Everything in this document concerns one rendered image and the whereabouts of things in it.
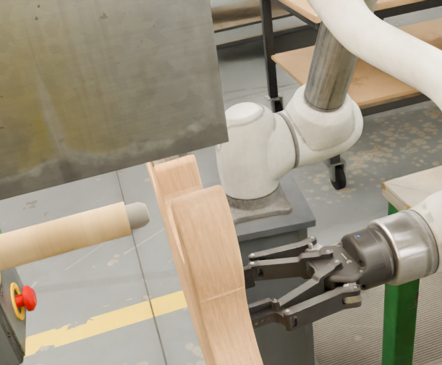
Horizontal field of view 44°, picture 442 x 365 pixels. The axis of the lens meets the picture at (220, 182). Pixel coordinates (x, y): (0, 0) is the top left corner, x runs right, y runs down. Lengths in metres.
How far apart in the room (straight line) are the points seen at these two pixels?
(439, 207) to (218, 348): 0.34
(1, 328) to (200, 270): 0.45
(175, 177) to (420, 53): 0.35
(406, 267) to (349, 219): 1.86
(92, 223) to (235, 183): 0.89
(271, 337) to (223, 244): 1.22
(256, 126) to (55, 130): 1.03
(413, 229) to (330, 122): 0.66
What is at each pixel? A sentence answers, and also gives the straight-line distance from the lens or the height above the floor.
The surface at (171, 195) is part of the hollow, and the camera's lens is 0.57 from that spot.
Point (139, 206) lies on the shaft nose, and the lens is 0.51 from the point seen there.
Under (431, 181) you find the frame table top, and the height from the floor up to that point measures 0.93.
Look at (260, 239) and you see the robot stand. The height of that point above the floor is 0.66.
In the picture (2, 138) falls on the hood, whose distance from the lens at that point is 0.31.
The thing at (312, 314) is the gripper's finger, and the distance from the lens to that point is 0.66.
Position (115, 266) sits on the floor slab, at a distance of 2.50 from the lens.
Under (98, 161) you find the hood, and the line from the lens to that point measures 0.31.
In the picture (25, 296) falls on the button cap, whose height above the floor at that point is 0.99.
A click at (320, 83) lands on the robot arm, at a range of 1.28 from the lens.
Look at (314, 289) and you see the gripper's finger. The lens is 0.68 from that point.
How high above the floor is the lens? 1.54
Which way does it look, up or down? 32 degrees down
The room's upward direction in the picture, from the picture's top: 9 degrees counter-clockwise
